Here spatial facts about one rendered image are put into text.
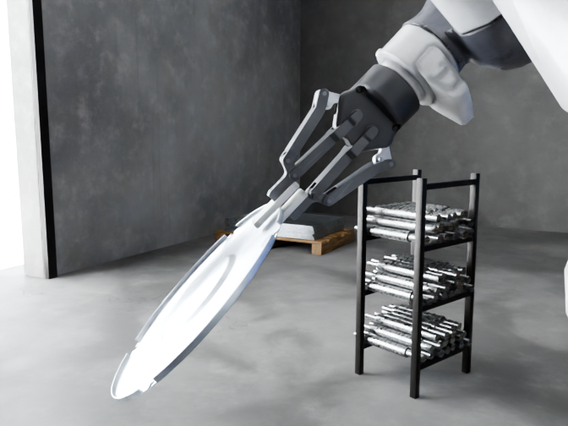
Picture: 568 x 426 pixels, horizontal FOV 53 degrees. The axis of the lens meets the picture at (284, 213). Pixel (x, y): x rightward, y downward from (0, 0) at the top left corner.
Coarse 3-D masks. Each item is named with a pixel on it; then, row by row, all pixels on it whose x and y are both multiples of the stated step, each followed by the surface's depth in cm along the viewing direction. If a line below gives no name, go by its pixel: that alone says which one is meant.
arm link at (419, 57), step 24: (408, 24) 66; (384, 48) 67; (408, 48) 64; (432, 48) 63; (408, 72) 65; (432, 72) 63; (456, 72) 62; (432, 96) 66; (456, 96) 61; (456, 120) 66
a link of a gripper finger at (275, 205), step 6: (294, 186) 66; (288, 192) 66; (282, 198) 66; (270, 204) 67; (276, 204) 66; (264, 210) 68; (270, 210) 66; (258, 216) 68; (264, 216) 66; (252, 222) 68; (258, 222) 66
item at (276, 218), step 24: (240, 240) 73; (264, 240) 63; (216, 264) 71; (240, 264) 64; (192, 288) 72; (216, 288) 63; (240, 288) 56; (168, 312) 76; (192, 312) 63; (216, 312) 57; (144, 336) 77; (168, 336) 65; (192, 336) 58; (144, 360) 67; (168, 360) 58; (120, 384) 68; (144, 384) 59
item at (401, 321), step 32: (416, 192) 285; (384, 224) 259; (416, 224) 238; (448, 224) 246; (416, 256) 240; (384, 288) 259; (416, 288) 241; (448, 288) 247; (384, 320) 268; (416, 320) 243; (448, 320) 266; (416, 352) 244; (448, 352) 258; (416, 384) 247
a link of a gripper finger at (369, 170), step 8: (384, 160) 69; (392, 160) 68; (360, 168) 70; (368, 168) 68; (376, 168) 68; (384, 168) 68; (392, 168) 68; (352, 176) 69; (360, 176) 68; (368, 176) 68; (336, 184) 70; (344, 184) 68; (352, 184) 68; (360, 184) 68; (328, 192) 69; (336, 192) 68; (344, 192) 68; (328, 200) 67; (336, 200) 68
